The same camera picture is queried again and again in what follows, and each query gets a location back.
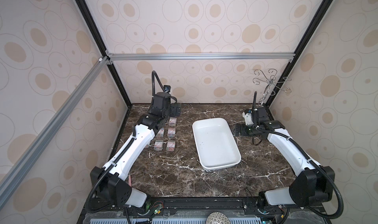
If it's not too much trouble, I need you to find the paper clip box row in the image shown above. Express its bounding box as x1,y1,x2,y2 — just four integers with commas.
167,128,176,138
166,140,176,152

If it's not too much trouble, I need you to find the paper clip box front row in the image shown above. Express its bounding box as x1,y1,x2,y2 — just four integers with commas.
166,140,176,152

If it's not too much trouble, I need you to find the white plastic storage tray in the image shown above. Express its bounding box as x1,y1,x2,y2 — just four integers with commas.
192,118,241,171

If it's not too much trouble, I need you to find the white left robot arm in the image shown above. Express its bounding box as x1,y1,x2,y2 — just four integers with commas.
85,92,181,213

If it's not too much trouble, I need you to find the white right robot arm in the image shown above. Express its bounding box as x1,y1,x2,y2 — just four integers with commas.
234,106,335,207

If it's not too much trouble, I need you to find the metal mesh ball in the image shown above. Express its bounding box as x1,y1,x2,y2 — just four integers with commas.
205,212,231,224

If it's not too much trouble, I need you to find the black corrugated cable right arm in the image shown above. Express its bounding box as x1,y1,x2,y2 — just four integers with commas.
259,126,345,220

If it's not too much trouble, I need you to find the silver wire hook stand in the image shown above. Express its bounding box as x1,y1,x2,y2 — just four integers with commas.
253,68,292,106

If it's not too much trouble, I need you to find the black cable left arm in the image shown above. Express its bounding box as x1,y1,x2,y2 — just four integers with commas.
85,136,136,214

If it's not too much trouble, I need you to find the horizontal aluminium rail back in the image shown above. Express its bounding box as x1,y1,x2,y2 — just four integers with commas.
109,52,295,61

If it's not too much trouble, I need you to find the spoon with pink handle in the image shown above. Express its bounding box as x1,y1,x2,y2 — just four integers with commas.
128,174,132,187

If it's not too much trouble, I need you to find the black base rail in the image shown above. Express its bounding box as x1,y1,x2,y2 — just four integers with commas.
77,197,330,224

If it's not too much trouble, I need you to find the black corner frame post left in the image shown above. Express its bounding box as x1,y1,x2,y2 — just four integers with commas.
74,0,132,108

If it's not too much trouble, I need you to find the black corner frame post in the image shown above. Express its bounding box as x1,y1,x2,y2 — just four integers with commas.
74,0,132,108
266,0,334,108

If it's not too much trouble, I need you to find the black corner frame post right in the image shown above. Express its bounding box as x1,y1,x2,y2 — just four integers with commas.
266,0,334,108

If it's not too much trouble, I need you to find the diagonal aluminium rail left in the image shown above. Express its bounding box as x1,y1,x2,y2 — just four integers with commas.
1,56,110,209

